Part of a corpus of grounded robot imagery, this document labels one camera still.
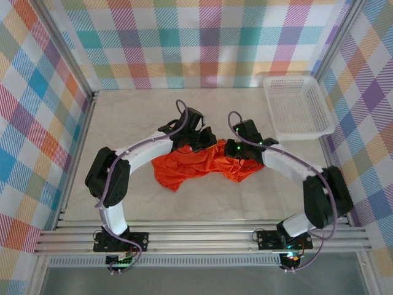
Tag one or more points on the orange t-shirt with cartoon print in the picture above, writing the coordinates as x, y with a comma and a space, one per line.
184, 167

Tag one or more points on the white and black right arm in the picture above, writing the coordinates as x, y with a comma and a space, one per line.
285, 163

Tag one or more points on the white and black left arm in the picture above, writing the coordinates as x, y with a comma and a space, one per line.
144, 149

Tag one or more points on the white plastic basket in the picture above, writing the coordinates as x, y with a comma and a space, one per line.
298, 104

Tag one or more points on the small black circuit board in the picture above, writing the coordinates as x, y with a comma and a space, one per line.
118, 261
291, 259

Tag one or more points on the grey metal panel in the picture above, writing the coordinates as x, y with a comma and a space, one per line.
199, 282

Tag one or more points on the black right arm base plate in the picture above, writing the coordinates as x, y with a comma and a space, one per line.
267, 241

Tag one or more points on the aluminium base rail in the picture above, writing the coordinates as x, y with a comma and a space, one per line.
199, 238

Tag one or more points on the aluminium frame post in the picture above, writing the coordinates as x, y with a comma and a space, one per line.
340, 37
72, 52

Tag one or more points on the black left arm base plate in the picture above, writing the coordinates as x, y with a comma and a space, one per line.
98, 242

